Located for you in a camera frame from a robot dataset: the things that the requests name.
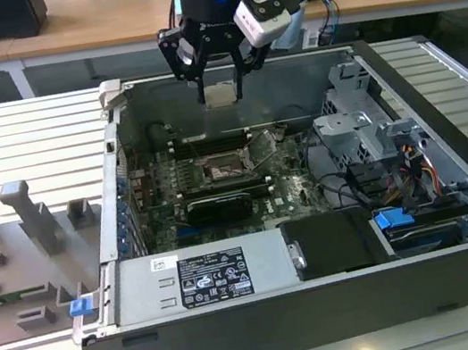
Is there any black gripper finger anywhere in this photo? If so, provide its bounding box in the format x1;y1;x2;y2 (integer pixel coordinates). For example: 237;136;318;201
227;40;272;100
154;21;212;111

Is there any small silver CPU plate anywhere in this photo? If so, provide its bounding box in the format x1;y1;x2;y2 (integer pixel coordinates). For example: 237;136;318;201
201;79;238;111

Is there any black RAM slot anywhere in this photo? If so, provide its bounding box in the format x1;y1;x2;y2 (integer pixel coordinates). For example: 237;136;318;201
180;171;273;197
171;128;252;153
172;136;254;161
181;178;275;204

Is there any CPU socket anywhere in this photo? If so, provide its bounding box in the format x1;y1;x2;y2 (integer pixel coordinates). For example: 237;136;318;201
198;146;261;187

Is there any long wooden desk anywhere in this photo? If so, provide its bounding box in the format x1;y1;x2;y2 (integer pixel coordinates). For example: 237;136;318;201
0;0;468;90

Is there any metal drive cage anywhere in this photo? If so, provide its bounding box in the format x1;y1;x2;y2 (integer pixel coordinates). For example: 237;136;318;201
302;49;431;173

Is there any green motherboard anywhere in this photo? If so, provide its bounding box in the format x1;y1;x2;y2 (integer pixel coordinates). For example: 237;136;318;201
121;116;338;254

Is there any black graphics card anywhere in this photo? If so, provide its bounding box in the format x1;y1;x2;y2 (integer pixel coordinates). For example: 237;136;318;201
183;188;256;231

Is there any black plastic air shroud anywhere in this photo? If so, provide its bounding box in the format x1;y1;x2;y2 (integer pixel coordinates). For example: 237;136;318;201
277;202;390;285

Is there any silver power supply unit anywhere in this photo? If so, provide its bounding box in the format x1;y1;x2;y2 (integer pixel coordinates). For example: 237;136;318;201
104;222;313;329

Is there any hard disk in blue carrier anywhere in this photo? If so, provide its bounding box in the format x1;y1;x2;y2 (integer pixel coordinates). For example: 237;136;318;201
370;193;468;263

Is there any blue case latch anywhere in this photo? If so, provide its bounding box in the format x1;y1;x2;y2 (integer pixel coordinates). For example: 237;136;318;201
69;296;96;319

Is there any black open PC case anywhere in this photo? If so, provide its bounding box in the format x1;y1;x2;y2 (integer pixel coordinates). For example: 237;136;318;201
36;18;468;350

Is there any grey parts rack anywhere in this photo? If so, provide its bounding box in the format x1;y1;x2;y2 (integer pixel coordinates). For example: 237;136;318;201
0;166;124;349

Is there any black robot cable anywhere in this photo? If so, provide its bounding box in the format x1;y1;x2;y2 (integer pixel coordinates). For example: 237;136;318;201
163;0;189;31

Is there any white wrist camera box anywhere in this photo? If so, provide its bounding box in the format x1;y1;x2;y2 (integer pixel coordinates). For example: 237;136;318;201
229;0;320;53

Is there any grey case handle latch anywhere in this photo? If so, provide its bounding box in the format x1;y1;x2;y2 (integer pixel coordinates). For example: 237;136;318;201
95;77;130;115

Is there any blue cable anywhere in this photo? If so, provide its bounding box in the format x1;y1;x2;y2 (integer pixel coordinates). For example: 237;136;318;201
314;0;347;49

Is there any black data cable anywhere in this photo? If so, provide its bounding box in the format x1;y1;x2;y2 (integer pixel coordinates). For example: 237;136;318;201
298;120;405;221

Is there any coloured power wire bundle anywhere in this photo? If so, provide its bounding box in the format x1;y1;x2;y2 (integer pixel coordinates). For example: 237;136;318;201
386;138;444;207

